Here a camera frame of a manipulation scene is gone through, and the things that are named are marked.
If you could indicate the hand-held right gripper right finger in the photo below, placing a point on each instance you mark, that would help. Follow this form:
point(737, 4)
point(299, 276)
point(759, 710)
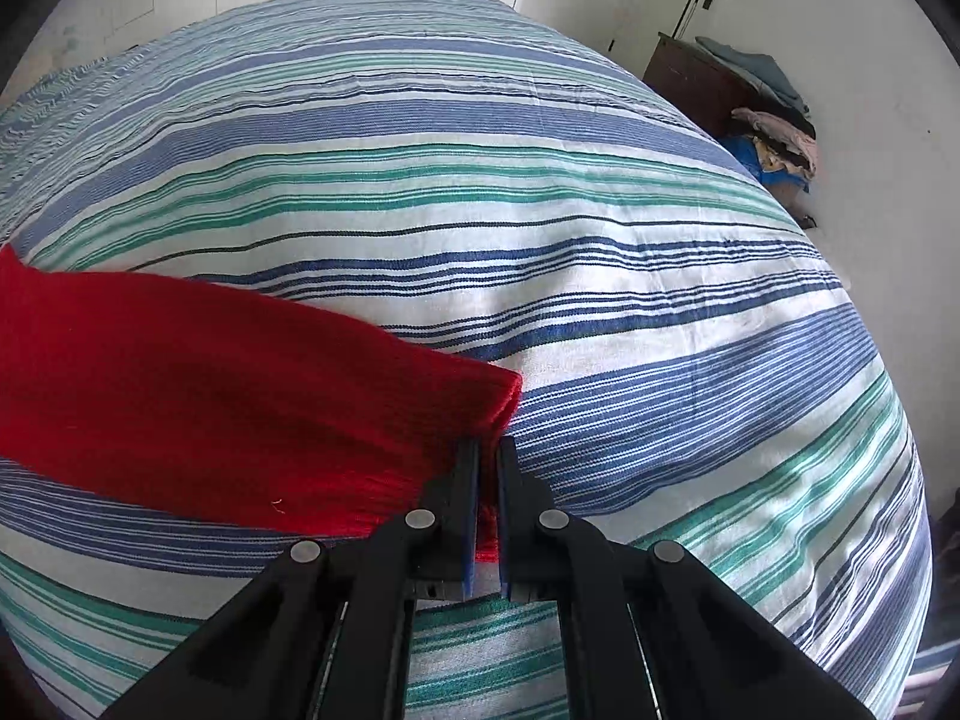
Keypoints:
point(505, 517)

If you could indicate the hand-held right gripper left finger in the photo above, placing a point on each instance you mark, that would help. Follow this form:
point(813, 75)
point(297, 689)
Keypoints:
point(470, 532)

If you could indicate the red knitted garment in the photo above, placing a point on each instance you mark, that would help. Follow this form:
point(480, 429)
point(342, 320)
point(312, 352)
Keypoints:
point(187, 405)

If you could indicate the pile of assorted clothes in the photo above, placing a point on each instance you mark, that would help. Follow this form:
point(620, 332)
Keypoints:
point(780, 142)

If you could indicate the blue green striped bedsheet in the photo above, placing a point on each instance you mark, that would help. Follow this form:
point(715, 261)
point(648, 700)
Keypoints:
point(525, 202)

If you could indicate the dark wooden cabinet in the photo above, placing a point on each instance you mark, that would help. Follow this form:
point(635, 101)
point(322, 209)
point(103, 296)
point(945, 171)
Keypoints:
point(682, 79)

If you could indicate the grey-blue folded cloth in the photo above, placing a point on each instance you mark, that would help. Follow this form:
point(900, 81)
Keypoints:
point(750, 67)

